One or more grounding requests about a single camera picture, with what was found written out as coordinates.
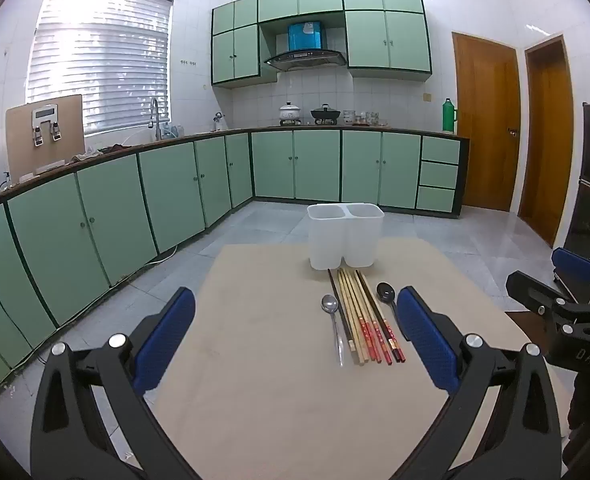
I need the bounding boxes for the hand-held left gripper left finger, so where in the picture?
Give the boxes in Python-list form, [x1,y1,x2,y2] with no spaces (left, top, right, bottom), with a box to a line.
[31,286,198,480]

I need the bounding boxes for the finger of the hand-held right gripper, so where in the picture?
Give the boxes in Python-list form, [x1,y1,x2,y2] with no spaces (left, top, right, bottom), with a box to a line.
[506,270,590,346]
[551,247,590,306]

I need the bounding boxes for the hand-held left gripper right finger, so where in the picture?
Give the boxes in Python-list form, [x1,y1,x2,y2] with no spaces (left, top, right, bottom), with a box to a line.
[396,286,563,480]

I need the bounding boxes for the bundle of chopsticks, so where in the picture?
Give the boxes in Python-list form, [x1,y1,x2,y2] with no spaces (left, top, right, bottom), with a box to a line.
[356,270,406,363]

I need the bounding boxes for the black spoon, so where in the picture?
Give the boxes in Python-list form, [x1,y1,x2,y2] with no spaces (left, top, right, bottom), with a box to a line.
[376,282,400,331]

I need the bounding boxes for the plain bamboo chopstick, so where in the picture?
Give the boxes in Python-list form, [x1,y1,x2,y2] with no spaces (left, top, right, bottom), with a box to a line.
[342,270,368,364]
[337,270,361,364]

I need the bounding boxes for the black chopstick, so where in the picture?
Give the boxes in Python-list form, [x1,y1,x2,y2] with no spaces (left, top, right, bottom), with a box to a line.
[327,269,355,353]

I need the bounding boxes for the metal spoon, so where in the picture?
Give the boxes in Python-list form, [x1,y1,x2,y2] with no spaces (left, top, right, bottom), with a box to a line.
[321,294,345,367]

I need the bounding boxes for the white two-compartment utensil holder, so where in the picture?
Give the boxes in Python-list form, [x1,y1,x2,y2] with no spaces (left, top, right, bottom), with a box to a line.
[307,203,385,271]

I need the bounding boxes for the plain wooden door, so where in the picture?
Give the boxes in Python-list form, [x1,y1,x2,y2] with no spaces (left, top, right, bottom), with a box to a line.
[518,34,575,248]

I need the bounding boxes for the green lower kitchen cabinets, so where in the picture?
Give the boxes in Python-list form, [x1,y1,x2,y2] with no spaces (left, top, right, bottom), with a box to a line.
[0,127,471,406]

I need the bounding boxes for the green kitchen cabinets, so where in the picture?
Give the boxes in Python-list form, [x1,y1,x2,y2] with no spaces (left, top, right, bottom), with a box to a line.
[0,127,471,406]
[210,0,434,89]

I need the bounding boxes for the green thermos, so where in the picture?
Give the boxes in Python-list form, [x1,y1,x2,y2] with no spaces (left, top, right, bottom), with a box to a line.
[442,98,458,134]

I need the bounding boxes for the dark cloth on counter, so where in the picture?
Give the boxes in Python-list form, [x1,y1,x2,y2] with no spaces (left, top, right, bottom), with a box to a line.
[67,143,138,163]

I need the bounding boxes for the metal kitchen faucet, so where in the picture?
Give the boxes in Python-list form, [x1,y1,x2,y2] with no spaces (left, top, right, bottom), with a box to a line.
[148,97,162,141]

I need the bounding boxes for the small jars on counter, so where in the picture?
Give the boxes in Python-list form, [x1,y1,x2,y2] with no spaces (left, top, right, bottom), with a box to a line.
[343,109,389,127]

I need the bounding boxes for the wooden board with metal clips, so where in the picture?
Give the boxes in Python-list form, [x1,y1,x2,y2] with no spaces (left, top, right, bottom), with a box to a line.
[5,94,86,177]

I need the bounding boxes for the black wok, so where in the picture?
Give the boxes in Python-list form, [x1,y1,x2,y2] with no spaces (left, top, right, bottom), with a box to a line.
[310,104,342,124]

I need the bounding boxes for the white window blind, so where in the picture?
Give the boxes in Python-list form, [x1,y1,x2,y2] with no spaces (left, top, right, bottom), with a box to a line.
[26,0,174,137]

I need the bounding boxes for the range hood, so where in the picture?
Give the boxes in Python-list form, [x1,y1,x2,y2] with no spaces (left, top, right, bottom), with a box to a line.
[263,20,348,72]

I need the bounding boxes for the green upper kitchen cabinets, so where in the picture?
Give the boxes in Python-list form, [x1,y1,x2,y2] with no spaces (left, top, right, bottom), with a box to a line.
[210,0,434,89]

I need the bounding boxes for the wooden door with handle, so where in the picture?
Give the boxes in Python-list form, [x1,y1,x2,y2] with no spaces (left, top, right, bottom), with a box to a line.
[451,31,522,213]

